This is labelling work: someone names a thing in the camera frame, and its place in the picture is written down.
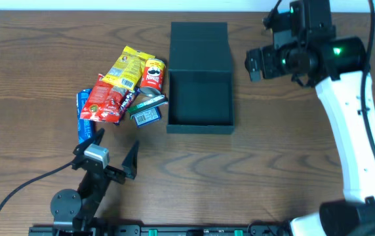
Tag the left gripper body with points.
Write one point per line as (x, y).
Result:
(107, 171)

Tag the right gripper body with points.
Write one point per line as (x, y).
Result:
(255, 64)

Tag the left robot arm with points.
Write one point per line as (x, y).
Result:
(74, 210)

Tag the red candy bag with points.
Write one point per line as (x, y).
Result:
(104, 102)

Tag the yellow snack bag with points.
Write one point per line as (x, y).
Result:
(128, 68)

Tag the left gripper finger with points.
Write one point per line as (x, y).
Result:
(130, 162)
(95, 139)

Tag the green gum pack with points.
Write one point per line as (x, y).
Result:
(149, 104)

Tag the blue cookie packet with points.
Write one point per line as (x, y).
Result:
(85, 128)

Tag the red Pringles can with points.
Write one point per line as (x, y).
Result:
(152, 78)

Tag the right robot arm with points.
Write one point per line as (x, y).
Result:
(305, 47)

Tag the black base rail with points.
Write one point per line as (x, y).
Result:
(136, 230)

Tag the black gift box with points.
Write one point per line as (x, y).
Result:
(200, 79)

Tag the blue small card box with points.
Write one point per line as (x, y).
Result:
(146, 117)

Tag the purple Dairy Milk bar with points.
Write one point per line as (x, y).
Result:
(126, 102)

